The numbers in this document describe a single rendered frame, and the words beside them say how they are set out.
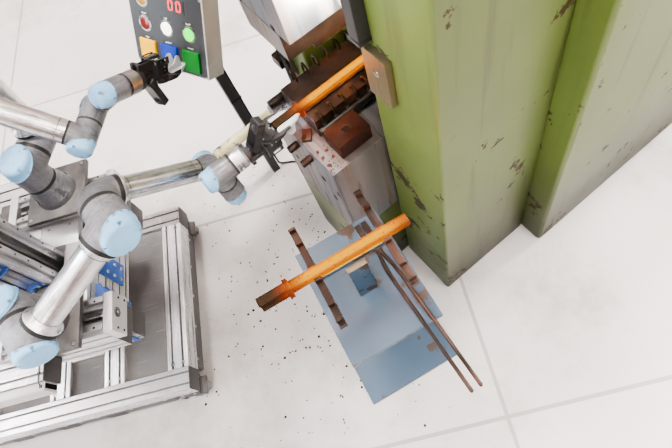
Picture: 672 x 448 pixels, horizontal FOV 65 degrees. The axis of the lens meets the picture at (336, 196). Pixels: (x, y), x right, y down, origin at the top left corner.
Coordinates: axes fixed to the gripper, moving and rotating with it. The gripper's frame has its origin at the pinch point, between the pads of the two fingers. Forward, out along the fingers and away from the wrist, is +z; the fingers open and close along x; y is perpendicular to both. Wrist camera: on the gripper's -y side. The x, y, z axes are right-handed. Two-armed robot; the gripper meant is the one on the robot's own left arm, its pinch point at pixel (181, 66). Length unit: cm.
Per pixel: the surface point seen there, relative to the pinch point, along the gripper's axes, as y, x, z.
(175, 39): 6.4, 6.6, 5.3
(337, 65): 6, -50, 19
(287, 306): -112, -33, 13
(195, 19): 15.3, -3.5, 5.3
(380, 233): -17, -88, -24
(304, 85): 0.7, -43.0, 9.9
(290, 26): 31, -59, -22
